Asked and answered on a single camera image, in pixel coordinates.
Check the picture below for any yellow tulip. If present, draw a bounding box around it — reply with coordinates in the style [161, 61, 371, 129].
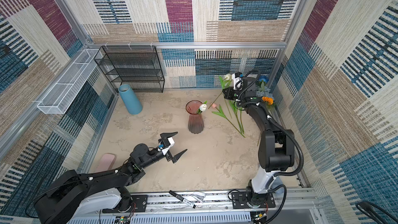
[229, 101, 245, 135]

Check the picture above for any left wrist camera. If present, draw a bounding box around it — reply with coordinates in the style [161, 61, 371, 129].
[157, 138, 175, 156]

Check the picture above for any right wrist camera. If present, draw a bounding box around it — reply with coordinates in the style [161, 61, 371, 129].
[232, 72, 243, 91]

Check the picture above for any pink tulip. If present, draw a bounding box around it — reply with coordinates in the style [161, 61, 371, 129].
[208, 92, 223, 109]

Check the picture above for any teal cylindrical vase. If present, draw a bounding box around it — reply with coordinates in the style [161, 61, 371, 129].
[118, 84, 143, 115]

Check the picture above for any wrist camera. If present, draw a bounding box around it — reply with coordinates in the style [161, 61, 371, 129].
[157, 138, 175, 156]
[232, 72, 243, 91]

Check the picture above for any white wire mesh basket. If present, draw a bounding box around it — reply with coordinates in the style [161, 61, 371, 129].
[37, 49, 98, 115]

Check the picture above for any dark red glass vase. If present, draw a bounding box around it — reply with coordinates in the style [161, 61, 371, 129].
[186, 100, 204, 134]

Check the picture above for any pink flat tray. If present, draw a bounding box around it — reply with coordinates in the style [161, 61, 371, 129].
[94, 153, 116, 173]

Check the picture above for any black marker pen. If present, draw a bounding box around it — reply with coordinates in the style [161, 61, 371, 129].
[169, 190, 196, 208]

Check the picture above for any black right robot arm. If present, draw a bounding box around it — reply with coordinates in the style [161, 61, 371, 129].
[222, 78, 304, 208]

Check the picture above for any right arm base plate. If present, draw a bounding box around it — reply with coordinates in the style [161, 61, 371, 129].
[229, 191, 276, 209]

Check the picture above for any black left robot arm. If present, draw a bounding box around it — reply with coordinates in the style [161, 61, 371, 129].
[33, 132, 183, 224]

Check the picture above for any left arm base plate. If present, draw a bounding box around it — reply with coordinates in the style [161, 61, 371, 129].
[101, 195, 148, 214]

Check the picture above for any mixed blue orange bouquet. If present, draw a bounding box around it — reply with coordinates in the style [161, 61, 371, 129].
[256, 75, 276, 109]

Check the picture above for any black wire shelf rack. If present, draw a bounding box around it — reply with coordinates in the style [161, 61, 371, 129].
[94, 46, 165, 92]

